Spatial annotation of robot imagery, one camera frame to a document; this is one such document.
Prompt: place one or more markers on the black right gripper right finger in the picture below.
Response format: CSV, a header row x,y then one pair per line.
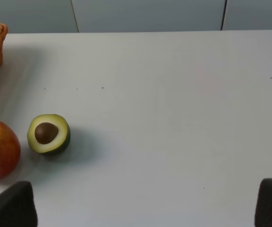
x,y
263,211

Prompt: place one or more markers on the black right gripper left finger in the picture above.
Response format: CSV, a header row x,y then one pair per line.
x,y
17,208

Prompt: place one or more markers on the halved avocado with pit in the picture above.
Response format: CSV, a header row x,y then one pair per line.
x,y
48,134

